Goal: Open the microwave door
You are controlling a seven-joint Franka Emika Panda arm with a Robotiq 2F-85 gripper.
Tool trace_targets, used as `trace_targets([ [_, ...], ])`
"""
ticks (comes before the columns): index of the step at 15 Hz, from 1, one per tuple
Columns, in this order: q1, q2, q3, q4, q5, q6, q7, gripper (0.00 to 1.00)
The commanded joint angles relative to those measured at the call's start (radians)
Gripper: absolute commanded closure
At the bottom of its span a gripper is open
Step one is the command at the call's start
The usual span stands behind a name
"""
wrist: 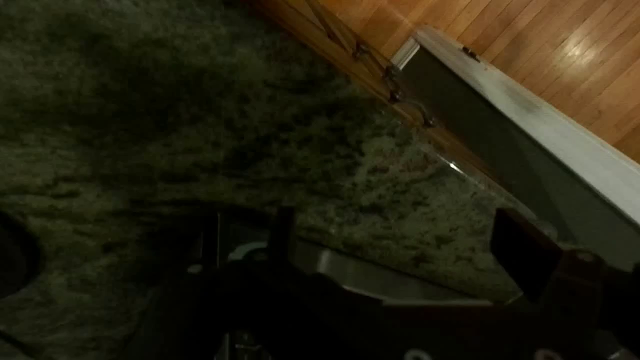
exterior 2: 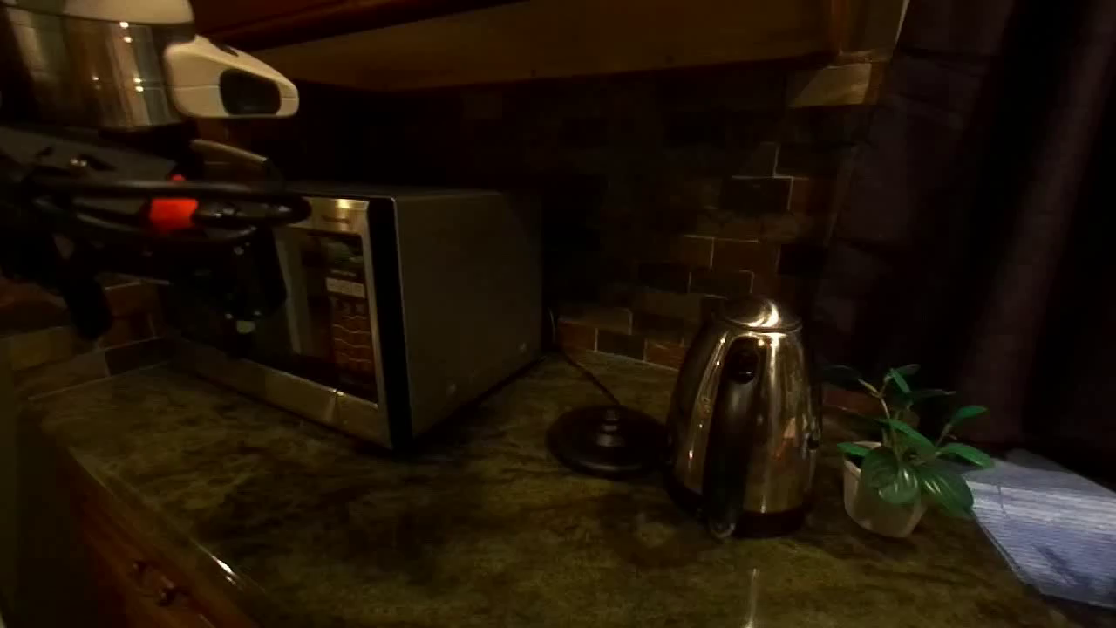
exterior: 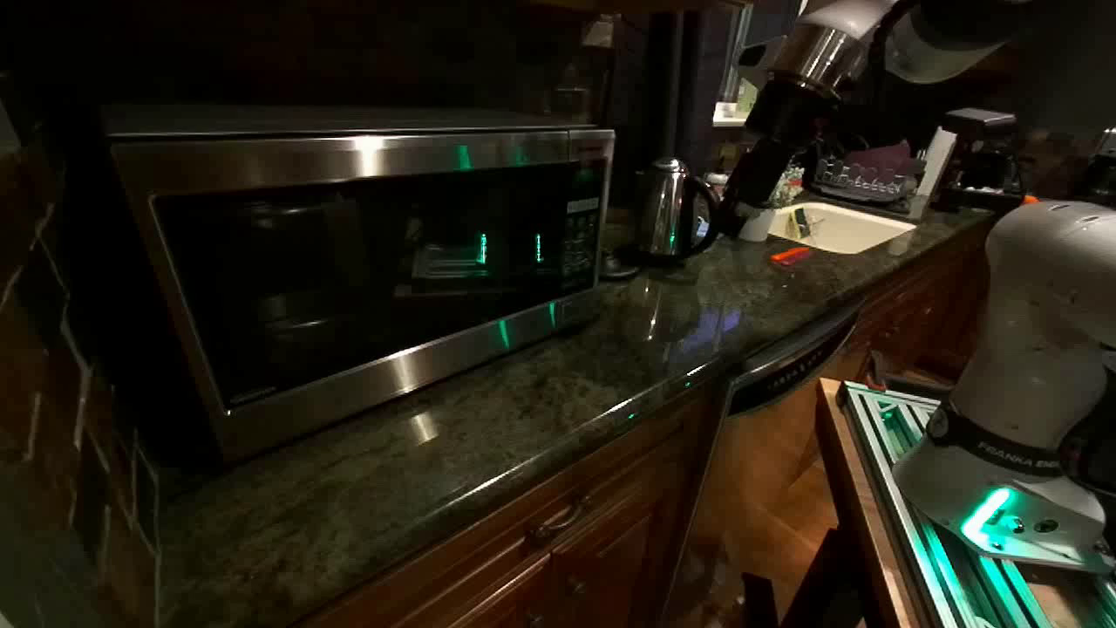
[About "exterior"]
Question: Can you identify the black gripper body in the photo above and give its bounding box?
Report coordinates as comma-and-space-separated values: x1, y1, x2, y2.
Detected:
720, 78, 831, 237

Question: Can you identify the stainless steel microwave oven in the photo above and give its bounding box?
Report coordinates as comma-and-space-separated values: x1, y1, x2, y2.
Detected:
106, 105, 615, 465

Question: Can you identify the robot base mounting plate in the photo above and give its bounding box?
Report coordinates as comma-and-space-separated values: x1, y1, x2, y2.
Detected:
892, 439, 1116, 577

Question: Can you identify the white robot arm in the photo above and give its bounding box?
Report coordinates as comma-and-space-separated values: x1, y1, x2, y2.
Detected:
717, 0, 1116, 477

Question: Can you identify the dish rack with dishes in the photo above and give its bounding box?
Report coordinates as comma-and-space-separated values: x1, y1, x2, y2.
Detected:
810, 140, 917, 206

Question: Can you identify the white kitchen sink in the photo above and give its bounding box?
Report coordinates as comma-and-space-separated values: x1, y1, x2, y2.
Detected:
767, 204, 910, 256

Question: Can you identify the orange object by sink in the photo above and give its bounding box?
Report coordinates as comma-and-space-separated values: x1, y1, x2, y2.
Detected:
767, 244, 812, 269

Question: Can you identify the stainless steel electric kettle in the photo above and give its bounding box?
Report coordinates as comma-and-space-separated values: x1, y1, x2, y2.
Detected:
635, 156, 717, 265

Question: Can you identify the black coffee maker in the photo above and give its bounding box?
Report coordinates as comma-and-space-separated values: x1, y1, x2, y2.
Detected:
935, 107, 1024, 214

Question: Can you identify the stainless dishwasher front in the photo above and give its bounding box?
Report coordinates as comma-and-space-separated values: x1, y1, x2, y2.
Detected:
725, 307, 857, 417

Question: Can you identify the wooden cabinet drawer front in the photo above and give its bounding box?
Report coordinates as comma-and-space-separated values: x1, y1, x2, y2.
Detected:
304, 394, 717, 628

